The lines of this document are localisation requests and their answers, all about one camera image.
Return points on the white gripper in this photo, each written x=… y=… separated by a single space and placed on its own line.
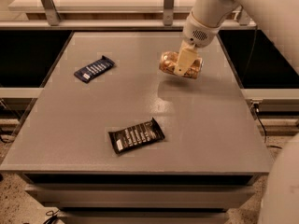
x=199 y=32

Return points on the orange soda can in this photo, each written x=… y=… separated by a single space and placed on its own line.
x=168 y=62

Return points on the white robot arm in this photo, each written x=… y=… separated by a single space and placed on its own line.
x=279 y=21

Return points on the black rxbar chocolate wrapper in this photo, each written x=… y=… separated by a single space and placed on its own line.
x=136 y=136

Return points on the blue snack bar wrapper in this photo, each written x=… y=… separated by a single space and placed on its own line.
x=94 y=70

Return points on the grey drawer cabinet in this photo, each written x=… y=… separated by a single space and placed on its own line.
x=140 y=199

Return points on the metal frame railing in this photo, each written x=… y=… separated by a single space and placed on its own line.
x=96 y=13

